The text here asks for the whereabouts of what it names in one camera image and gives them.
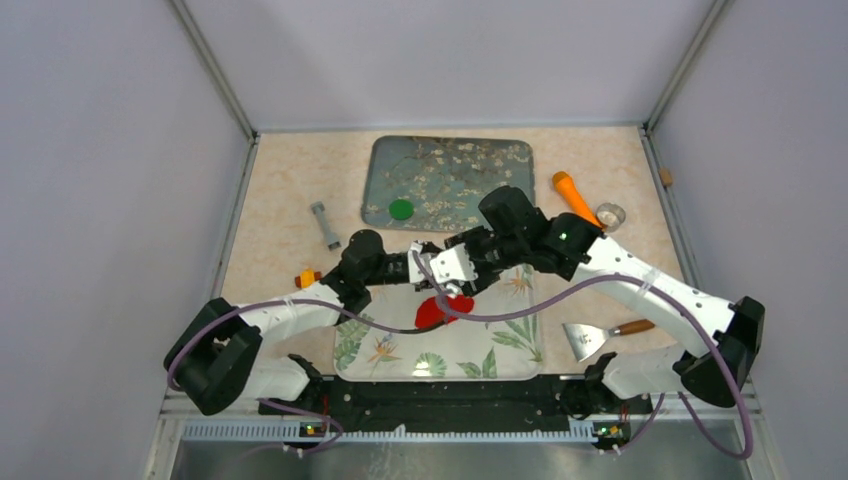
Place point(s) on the red dough piece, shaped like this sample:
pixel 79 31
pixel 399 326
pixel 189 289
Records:
pixel 429 315

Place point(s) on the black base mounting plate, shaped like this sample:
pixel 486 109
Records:
pixel 546 402

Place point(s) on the orange toy carrot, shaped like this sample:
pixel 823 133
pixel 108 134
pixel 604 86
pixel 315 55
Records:
pixel 565 186

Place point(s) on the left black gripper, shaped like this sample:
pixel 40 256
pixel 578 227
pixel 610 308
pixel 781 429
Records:
pixel 429 247

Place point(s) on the yellow red toy car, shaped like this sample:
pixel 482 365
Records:
pixel 306 278

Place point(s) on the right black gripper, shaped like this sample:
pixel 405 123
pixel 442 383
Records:
pixel 471 239

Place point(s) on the green dough disc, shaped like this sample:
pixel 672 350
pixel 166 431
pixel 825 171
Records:
pixel 401 209

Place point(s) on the small wooden block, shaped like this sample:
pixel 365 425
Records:
pixel 665 176

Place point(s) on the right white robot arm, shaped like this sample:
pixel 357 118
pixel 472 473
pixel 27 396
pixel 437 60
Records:
pixel 716 340

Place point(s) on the small round metal cup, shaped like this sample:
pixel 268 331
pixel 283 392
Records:
pixel 611 216

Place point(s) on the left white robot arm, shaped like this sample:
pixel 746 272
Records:
pixel 215 361

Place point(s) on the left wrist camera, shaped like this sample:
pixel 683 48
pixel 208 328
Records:
pixel 452 269

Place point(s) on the grey dumbbell shaped tool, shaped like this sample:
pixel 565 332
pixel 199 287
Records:
pixel 331 239

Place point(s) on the teal blossom pattern tray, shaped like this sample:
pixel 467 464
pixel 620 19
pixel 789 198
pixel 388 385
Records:
pixel 445 178

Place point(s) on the white leaf pattern tray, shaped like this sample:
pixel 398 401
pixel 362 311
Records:
pixel 382 349

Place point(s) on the metal scraper wooden handle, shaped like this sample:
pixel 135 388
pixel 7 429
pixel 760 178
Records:
pixel 585 340

